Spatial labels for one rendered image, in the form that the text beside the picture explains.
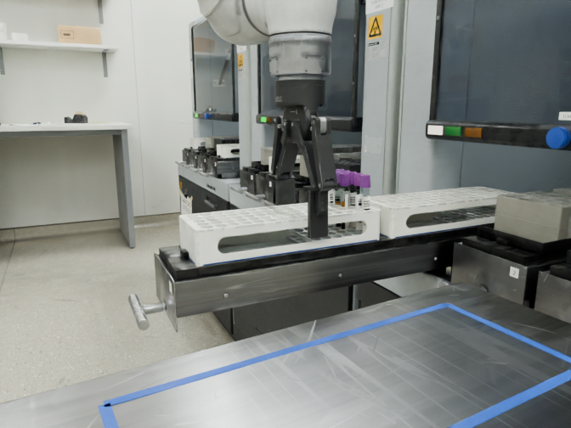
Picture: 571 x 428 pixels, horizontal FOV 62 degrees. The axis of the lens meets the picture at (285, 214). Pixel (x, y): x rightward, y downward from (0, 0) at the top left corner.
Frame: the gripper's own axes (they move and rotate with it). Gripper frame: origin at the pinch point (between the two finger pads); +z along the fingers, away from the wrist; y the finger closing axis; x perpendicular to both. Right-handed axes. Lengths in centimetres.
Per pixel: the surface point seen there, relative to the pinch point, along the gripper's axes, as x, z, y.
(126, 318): -11, 85, -166
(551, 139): 29.0, -11.5, 19.7
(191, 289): -19.3, 6.3, 6.7
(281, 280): -6.6, 7.3, 6.7
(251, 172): 25, 5, -82
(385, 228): 13.6, 2.9, 3.5
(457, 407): -9.9, 3.9, 42.4
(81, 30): -8, -71, -324
